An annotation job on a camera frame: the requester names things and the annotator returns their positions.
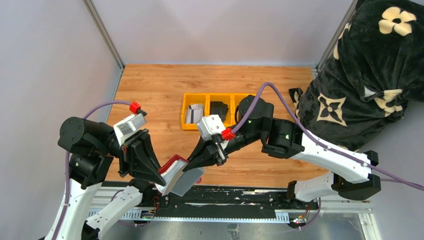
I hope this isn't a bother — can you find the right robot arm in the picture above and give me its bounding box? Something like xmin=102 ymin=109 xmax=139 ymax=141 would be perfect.
xmin=185 ymin=95 xmax=381 ymax=209

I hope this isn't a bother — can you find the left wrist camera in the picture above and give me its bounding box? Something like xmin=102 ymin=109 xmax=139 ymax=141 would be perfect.
xmin=113 ymin=113 xmax=147 ymax=146

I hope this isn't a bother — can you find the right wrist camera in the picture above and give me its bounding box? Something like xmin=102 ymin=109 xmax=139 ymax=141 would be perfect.
xmin=196 ymin=114 xmax=226 ymax=141

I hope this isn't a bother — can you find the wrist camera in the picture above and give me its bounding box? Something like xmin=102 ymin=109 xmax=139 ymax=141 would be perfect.
xmin=113 ymin=113 xmax=147 ymax=146
xmin=196 ymin=114 xmax=226 ymax=141

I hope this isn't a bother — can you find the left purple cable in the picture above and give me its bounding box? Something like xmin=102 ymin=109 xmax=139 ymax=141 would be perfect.
xmin=49 ymin=100 xmax=143 ymax=240

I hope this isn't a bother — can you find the left yellow bin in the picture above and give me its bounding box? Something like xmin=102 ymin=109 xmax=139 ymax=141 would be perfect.
xmin=181 ymin=93 xmax=210 ymax=131

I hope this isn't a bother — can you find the white cards stack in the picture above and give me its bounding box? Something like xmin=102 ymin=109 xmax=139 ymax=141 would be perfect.
xmin=185 ymin=103 xmax=204 ymax=124

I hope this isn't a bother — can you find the black cards stack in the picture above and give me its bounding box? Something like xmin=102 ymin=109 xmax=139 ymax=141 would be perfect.
xmin=209 ymin=101 xmax=229 ymax=122

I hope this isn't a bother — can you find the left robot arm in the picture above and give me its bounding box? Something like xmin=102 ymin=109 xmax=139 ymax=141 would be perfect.
xmin=46 ymin=113 xmax=166 ymax=240

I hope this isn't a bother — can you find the red leather card holder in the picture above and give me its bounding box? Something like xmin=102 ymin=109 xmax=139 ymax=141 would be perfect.
xmin=155 ymin=154 xmax=205 ymax=197

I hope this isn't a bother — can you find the aluminium frame rail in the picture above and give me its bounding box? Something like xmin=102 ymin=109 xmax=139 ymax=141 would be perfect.
xmin=59 ymin=186 xmax=382 ymax=240

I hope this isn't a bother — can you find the black floral blanket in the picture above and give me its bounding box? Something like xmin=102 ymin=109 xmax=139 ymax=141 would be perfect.
xmin=290 ymin=0 xmax=424 ymax=151

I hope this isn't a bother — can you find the purple cable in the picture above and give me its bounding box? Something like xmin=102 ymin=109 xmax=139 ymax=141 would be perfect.
xmin=221 ymin=82 xmax=424 ymax=230
xmin=49 ymin=100 xmax=143 ymax=240

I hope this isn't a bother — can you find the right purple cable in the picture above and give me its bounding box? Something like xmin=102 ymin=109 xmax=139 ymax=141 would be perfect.
xmin=221 ymin=82 xmax=424 ymax=230

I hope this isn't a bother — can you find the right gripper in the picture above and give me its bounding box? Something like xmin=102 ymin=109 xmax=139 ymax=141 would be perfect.
xmin=180 ymin=124 xmax=264 ymax=171

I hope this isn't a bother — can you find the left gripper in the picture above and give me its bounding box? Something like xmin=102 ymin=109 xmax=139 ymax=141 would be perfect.
xmin=100 ymin=119 xmax=171 ymax=182

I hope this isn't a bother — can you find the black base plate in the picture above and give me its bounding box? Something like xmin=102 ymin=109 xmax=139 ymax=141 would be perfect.
xmin=138 ymin=185 xmax=318 ymax=219

